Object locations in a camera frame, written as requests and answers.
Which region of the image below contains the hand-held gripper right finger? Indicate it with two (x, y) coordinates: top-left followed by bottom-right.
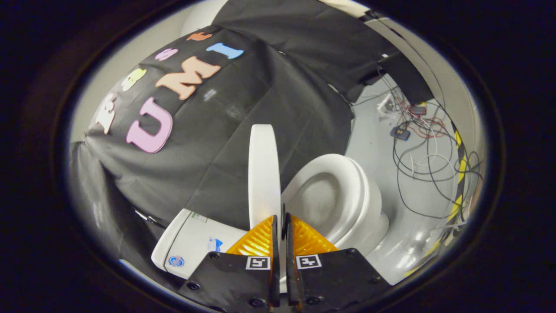
(282, 212), (394, 313)

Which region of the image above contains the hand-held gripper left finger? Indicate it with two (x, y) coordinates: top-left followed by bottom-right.
(177, 214), (281, 313)

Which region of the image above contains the white toilet lid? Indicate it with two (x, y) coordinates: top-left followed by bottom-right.
(248, 124), (282, 231)

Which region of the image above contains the white toilet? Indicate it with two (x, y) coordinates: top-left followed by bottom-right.
(151, 153), (390, 294)

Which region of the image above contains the white toilet seat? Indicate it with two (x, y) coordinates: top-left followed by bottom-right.
(281, 153), (371, 244)

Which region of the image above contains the black backdrop cloth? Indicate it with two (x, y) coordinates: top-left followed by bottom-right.
(69, 0), (435, 287)

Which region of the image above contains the small blue device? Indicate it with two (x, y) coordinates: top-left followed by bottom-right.
(390, 124), (411, 142)

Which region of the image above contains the white power strip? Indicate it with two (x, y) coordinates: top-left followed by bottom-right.
(377, 93), (396, 116)

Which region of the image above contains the yellow black striped strip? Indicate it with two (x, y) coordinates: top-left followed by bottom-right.
(402, 122), (470, 279)

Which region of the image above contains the tangle of floor cables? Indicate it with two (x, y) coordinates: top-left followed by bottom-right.
(347, 74), (483, 226)

